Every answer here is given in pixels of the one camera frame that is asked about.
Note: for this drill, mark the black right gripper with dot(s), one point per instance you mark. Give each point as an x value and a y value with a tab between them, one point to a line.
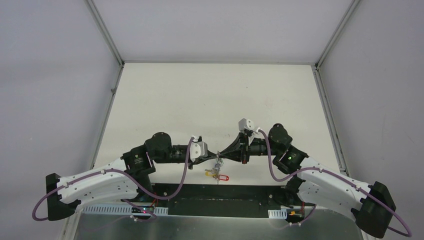
242	142

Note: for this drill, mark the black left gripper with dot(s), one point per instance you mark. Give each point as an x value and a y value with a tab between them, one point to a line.
199	162

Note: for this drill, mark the yellow tag key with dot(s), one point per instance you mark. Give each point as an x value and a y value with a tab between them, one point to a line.
211	172

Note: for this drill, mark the red tag key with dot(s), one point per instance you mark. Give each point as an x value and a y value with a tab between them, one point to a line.
222	177

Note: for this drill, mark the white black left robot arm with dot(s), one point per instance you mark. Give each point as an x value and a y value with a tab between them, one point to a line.
125	178

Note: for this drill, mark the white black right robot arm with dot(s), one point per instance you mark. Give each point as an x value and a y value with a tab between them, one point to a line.
370	206

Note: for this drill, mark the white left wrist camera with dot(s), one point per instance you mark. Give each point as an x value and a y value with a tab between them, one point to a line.
198	148

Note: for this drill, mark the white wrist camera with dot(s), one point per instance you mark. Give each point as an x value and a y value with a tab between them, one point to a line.
246	124
198	148

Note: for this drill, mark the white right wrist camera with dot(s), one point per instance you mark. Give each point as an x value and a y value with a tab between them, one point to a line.
246	124

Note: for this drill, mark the black robot base mount plate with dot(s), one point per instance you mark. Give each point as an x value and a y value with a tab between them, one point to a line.
238	201

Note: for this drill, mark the white slotted cable duct right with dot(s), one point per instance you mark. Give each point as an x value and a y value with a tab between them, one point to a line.
277	214

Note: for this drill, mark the white slotted cable duct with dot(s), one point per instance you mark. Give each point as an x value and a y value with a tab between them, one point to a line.
124	209
277	214

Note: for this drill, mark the aluminium frame rail right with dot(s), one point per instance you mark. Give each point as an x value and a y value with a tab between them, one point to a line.
322	85

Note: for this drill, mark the aluminium frame rail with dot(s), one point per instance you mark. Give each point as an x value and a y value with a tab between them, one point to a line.
111	73
322	85

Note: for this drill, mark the white slotted cable duct left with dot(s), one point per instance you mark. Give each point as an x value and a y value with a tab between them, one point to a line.
124	209

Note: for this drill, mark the aluminium frame rail left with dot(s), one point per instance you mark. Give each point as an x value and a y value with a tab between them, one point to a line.
111	73

